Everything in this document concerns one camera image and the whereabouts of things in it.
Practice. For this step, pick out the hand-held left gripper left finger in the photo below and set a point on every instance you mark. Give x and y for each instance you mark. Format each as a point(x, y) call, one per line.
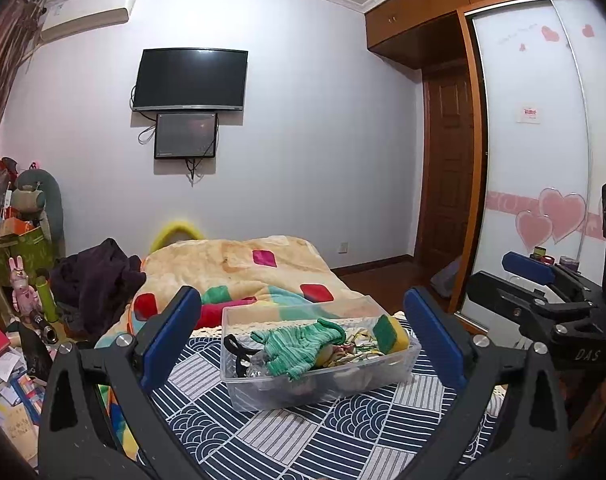
point(170, 335)

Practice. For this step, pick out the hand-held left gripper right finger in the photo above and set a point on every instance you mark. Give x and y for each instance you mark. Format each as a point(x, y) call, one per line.
point(435, 335)

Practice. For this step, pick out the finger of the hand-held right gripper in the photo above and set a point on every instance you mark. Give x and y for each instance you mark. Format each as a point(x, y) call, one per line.
point(528, 266)
point(503, 292)

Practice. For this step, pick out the yellow green sponge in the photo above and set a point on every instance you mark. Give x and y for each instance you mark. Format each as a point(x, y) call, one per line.
point(390, 332)

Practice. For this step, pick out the black lace garment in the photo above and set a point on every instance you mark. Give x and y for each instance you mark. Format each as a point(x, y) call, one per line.
point(235, 352)

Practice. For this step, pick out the floral fabric scrunchie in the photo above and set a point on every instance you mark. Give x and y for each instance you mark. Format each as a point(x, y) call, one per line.
point(357, 347)

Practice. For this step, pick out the clear plastic box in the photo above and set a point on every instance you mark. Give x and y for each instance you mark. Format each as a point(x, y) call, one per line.
point(323, 385)

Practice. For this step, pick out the green knitted gloves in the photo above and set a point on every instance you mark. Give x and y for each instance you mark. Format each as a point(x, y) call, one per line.
point(293, 350)

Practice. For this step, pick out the yellow black jar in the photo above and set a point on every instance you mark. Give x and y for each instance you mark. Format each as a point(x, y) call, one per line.
point(539, 252)

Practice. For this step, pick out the purple jar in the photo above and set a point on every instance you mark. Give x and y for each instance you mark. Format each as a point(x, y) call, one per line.
point(567, 261)

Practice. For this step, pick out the grey bag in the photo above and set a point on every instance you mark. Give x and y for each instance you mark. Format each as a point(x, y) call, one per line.
point(448, 276)

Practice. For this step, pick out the colourful patchwork blanket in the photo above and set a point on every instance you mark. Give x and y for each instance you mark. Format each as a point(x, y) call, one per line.
point(218, 265)

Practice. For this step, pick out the white sliding wardrobe doors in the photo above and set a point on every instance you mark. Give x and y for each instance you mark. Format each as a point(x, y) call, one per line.
point(528, 175)

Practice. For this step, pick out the clear plastic wrapper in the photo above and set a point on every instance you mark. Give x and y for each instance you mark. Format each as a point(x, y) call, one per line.
point(255, 370)

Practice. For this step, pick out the dark clothing pile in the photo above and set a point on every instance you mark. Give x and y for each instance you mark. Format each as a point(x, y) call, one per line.
point(93, 280)

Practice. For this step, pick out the yellow fluffy cushion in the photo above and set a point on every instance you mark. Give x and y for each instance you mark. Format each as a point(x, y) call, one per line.
point(170, 230)

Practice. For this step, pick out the wooden door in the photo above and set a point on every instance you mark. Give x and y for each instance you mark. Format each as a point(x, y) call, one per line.
point(448, 170)

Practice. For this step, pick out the black metal cylinder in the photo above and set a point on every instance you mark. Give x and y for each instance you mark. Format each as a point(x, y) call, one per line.
point(44, 326)

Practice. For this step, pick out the green bottle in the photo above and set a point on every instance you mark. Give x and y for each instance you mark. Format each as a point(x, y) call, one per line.
point(48, 300)

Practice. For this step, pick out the black bag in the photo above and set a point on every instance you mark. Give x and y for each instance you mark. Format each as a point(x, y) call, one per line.
point(35, 355)

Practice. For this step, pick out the red white sticker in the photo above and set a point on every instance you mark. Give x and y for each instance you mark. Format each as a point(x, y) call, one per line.
point(529, 114)

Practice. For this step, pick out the pink rabbit figure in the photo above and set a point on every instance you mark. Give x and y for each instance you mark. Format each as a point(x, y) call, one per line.
point(22, 287)

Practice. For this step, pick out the green shopping bag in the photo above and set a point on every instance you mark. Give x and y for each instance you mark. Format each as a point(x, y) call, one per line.
point(30, 255)

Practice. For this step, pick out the blue white patterned sheet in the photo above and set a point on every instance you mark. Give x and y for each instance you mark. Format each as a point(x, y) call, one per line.
point(308, 440)

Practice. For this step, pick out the pile of papers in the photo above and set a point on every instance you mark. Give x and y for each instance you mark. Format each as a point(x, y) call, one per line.
point(8, 405)

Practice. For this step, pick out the grey plush toy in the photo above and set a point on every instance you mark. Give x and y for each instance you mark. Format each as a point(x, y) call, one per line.
point(53, 200)

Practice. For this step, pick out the wooden overhead cabinet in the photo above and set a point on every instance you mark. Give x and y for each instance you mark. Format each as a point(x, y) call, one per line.
point(423, 15)

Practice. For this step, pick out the brown curtain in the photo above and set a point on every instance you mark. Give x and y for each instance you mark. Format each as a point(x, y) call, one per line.
point(3, 70)

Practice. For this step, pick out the white air conditioner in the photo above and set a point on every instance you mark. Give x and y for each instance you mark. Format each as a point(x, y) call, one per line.
point(85, 12)

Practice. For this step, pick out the small wall monitor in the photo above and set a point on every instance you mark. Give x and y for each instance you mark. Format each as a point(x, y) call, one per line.
point(185, 135)

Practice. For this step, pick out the wall television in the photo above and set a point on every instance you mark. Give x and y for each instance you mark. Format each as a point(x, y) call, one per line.
point(190, 80)

